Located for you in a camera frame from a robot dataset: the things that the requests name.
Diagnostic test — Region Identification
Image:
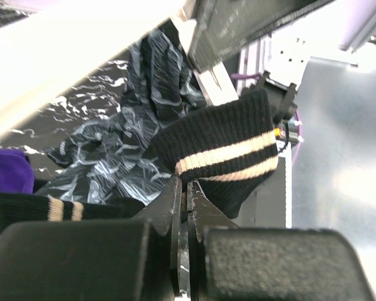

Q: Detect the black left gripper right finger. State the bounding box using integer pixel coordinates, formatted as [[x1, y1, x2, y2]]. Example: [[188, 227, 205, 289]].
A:
[[187, 180, 238, 297]]

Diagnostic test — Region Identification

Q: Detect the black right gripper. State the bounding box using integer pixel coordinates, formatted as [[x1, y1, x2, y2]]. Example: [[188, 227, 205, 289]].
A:
[[187, 0, 330, 73]]

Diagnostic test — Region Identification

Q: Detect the purple sock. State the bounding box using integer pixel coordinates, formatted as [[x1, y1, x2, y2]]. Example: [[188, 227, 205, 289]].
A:
[[0, 149, 34, 194]]

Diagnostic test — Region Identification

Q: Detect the black striped sock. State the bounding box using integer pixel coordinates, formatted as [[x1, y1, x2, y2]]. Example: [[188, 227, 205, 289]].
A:
[[150, 89, 278, 219], [0, 193, 144, 234]]

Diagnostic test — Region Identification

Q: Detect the dark patterned cloth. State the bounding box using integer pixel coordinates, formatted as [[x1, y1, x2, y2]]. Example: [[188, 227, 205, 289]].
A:
[[38, 28, 206, 205]]

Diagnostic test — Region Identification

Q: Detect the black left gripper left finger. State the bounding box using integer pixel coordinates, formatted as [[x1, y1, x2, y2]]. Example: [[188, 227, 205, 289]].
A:
[[125, 176, 182, 295]]

